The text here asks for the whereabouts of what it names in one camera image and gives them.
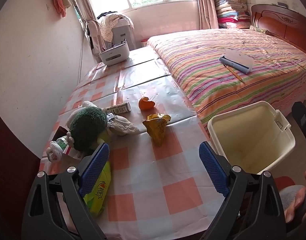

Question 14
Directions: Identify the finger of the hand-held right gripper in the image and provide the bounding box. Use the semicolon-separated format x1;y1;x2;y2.
292;102;306;145

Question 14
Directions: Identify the white medicine box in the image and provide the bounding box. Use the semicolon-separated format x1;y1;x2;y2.
63;146;85;160

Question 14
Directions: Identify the stack of folded quilts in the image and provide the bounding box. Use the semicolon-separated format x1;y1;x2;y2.
214;0;252;29

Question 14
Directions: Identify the grey stool cushion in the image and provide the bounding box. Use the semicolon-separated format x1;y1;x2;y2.
278;184;306;213

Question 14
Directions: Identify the person's right hand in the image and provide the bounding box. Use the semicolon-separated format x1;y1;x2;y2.
284;185;306;224

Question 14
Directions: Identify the yellow pencil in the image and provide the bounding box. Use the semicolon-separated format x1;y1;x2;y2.
223;64;244;82

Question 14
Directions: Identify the wooden headboard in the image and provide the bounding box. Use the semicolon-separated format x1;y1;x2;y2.
251;4;306;55

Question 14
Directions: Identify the orange cloth on hook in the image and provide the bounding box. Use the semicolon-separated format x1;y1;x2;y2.
48;0;72;18

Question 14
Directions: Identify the yellow snack wrapper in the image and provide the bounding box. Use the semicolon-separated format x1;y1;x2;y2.
142;113;171;147

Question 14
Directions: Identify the striped bed blanket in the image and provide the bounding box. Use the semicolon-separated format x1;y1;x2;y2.
146;28;306;133

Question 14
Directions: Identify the wall cable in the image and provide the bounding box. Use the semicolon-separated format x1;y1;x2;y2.
78;17;86;80

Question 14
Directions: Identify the green plush toy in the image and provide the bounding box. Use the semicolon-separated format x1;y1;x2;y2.
67;107;108;152

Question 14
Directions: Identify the checked tablecloth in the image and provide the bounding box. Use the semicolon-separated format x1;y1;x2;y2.
39;47;244;238

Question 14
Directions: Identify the white appliance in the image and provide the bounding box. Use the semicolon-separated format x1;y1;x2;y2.
112;20;136;50

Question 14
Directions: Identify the printed tube bottle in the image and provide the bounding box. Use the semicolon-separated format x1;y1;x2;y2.
102;102;131;115

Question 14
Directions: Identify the green tissue packet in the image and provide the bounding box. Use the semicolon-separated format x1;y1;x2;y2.
83;160;112;218

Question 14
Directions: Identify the orange peel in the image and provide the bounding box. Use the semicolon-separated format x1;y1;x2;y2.
138;96;156;112

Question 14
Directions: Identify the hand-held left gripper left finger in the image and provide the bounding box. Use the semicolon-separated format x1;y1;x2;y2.
21;142;111;240

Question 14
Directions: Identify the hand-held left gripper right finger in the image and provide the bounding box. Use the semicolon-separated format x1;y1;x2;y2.
198;141;287;240

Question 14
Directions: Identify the dotted cloth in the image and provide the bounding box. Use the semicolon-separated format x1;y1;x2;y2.
97;11;134;43

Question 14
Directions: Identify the white desktop organizer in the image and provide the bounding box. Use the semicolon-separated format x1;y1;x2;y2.
99;40;130;67

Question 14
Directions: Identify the white plush toy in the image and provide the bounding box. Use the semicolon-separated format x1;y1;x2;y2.
67;101;141;137

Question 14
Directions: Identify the cream plastic bin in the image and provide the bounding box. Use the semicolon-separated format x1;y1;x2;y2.
207;101;296;178

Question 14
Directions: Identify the white plastic bag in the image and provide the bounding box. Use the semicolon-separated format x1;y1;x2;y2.
44;140;62;162

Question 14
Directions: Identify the patterned pillow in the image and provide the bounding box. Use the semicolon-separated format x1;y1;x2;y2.
249;25;270;35

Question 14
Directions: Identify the pink garment on chair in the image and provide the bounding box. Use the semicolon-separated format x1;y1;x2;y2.
87;19;106;55

